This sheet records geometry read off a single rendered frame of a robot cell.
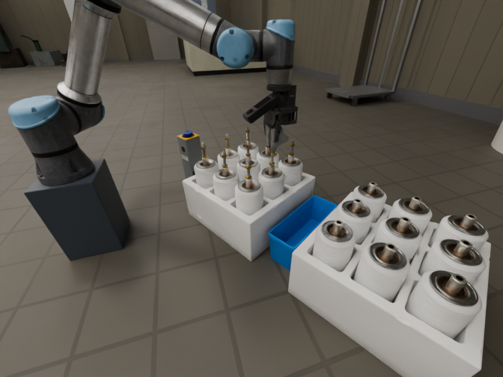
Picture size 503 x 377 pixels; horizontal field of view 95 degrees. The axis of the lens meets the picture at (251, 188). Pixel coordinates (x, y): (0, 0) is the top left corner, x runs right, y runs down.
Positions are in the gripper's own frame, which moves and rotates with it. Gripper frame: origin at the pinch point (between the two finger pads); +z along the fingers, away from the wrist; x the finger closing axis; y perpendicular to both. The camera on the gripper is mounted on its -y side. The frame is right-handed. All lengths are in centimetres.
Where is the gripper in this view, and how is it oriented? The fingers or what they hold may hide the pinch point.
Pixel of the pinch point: (270, 148)
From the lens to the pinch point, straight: 79.7
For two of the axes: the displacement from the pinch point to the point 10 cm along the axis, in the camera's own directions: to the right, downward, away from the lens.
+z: 0.2, 8.4, 5.5
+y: 9.1, -2.4, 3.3
